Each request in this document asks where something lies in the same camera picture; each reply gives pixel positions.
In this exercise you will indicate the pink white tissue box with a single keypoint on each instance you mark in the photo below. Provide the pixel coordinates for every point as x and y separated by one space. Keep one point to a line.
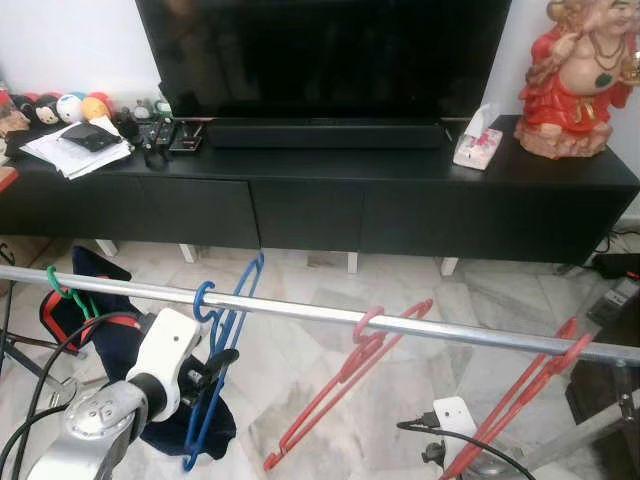
477 148

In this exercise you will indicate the black round plush toy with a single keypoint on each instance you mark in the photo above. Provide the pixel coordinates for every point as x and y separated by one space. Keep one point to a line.
45 110

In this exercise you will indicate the blue plastic hanger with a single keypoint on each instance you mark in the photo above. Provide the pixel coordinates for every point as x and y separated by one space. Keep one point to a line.
198 305

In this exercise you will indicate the silver metal clothes rack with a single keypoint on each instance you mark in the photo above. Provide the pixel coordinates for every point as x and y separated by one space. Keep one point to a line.
300 313

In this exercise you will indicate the black flat screen television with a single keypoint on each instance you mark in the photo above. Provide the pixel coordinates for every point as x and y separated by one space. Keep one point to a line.
320 55

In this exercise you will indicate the black soundbar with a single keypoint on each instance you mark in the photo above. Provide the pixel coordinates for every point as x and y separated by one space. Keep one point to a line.
325 134

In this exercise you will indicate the navy shirt red collar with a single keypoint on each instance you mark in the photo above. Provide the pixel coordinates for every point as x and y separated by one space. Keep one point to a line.
105 345

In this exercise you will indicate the red plastic hanger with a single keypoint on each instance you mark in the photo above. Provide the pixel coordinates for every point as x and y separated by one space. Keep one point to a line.
520 404
330 395

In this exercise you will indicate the white round plush toy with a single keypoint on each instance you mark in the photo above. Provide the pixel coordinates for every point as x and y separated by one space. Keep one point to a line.
70 108

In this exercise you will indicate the white paper stack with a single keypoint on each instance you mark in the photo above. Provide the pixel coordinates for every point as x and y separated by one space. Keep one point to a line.
75 160

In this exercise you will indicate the black remote control holder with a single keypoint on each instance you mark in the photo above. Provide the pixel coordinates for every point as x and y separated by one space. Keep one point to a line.
165 130

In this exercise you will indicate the black wallet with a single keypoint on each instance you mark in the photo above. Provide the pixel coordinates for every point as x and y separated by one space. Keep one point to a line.
90 137

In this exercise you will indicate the black power adapter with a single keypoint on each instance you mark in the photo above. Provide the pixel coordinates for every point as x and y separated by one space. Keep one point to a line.
615 266

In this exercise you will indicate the orange round plush toy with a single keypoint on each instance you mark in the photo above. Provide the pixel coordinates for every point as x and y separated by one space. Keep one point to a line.
96 106

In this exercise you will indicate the red laughing Buddha statue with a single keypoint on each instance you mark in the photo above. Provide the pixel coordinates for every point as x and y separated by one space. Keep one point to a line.
575 90

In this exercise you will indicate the green plastic hanger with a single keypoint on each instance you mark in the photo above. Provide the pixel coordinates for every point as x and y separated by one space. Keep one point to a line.
62 290

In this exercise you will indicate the black low TV cabinet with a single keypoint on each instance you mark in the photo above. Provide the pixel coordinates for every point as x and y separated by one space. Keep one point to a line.
400 210

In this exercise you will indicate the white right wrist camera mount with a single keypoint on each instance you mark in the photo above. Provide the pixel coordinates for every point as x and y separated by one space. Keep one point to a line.
455 418

